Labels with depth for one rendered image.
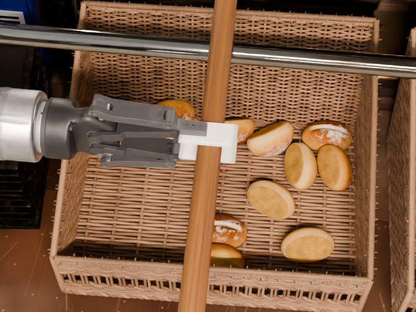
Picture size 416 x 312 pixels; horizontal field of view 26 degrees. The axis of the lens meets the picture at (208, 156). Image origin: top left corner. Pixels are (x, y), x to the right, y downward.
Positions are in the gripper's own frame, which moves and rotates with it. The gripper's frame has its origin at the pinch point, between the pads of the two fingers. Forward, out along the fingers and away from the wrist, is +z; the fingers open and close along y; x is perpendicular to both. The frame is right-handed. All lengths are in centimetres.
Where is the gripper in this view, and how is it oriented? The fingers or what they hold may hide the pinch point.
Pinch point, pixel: (208, 142)
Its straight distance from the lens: 110.1
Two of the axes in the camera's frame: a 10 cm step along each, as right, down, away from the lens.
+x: -1.0, 8.5, -5.1
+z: 9.9, 0.9, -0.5
